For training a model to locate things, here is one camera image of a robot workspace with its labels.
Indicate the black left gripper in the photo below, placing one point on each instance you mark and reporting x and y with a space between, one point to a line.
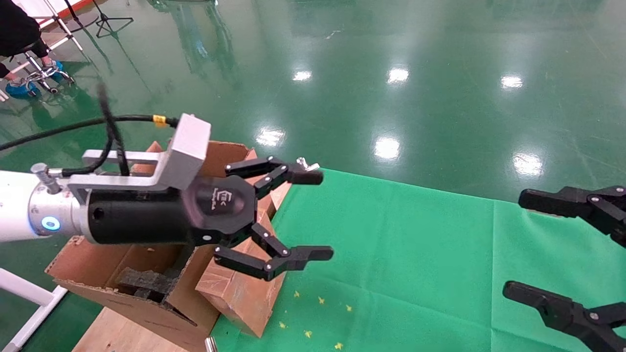
146 217

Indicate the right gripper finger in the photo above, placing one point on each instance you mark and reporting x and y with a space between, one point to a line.
572 203
577 320

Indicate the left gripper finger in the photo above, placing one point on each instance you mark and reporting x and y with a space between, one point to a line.
293 255
286 172

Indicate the brown cardboard box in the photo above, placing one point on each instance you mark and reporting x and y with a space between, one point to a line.
239 298

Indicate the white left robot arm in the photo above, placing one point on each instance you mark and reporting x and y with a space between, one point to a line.
14 205

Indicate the large open cardboard carton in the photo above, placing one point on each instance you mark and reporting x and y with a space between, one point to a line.
122 254

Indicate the black foam insert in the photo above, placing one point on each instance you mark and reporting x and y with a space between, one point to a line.
142 281

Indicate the green table cloth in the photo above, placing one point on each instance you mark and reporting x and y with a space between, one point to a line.
415 269

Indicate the chrome stool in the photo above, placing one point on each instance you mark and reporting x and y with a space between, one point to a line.
44 73

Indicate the black tripod microphone stand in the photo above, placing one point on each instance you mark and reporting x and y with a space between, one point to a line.
104 19

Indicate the seated person in black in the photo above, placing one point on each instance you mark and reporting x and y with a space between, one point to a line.
14 29

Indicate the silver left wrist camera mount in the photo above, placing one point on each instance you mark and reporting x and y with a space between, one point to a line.
186 146

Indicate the white table frame pipe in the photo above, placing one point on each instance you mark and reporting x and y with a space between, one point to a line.
24 288

